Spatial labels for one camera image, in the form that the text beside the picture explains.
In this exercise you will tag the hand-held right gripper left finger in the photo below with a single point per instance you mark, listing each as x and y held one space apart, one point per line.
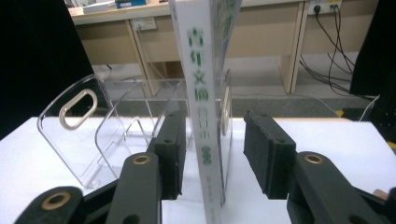
140 193

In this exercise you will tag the clear acrylic book rack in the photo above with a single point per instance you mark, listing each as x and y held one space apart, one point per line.
87 146

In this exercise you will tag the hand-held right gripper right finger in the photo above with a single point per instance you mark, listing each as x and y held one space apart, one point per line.
314 189

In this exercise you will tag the beige wooden desk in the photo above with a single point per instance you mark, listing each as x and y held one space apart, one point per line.
106 46

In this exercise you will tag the black curtain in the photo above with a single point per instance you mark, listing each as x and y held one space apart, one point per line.
34 62

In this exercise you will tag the white wall socket with plugs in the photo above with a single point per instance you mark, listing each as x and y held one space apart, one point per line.
323 6

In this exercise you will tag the blue book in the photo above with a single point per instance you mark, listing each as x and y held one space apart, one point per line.
130 3

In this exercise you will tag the white table board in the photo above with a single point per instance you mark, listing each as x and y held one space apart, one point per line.
327 146

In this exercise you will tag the white book with colourful squares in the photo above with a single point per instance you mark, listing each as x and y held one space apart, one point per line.
199 93

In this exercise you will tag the white paper stack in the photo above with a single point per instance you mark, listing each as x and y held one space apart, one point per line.
99 6

